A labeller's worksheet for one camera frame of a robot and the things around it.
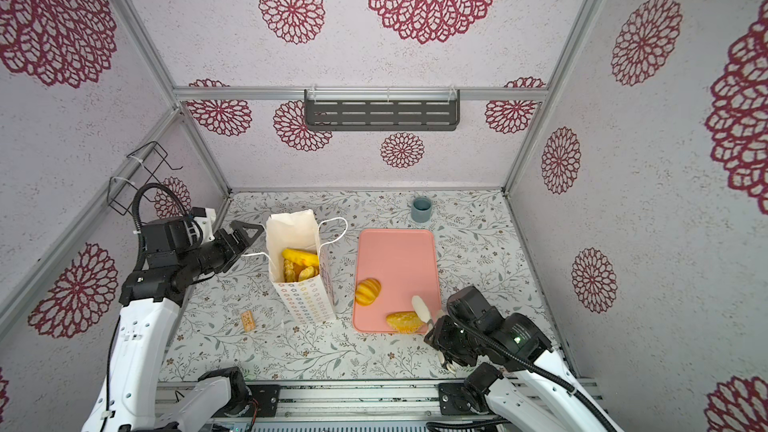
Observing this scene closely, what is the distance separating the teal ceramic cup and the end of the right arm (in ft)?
1.68

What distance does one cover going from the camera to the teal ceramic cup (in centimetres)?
110

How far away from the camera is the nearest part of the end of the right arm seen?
1.52 ft
